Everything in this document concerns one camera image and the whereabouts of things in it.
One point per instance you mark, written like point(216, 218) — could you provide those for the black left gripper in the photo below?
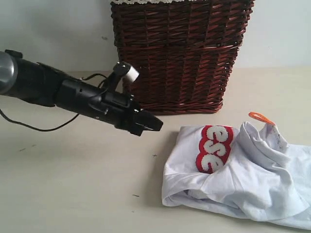
point(124, 113)

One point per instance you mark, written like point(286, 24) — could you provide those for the dark brown wicker basket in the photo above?
point(184, 51)

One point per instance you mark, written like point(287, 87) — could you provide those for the white t-shirt with red print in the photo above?
point(240, 172)

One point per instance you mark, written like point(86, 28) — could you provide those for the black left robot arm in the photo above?
point(40, 84)

